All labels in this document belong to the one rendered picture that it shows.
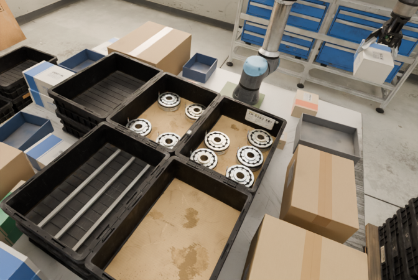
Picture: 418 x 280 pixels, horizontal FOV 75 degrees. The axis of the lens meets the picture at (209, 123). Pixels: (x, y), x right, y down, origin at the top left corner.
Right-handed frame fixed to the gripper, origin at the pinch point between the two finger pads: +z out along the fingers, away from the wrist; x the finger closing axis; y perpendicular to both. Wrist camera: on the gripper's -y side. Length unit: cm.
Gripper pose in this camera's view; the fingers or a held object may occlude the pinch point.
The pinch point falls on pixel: (374, 56)
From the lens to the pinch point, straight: 143.9
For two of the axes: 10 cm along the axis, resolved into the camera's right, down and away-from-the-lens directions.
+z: -1.1, 7.1, 6.9
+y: -3.8, 6.2, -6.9
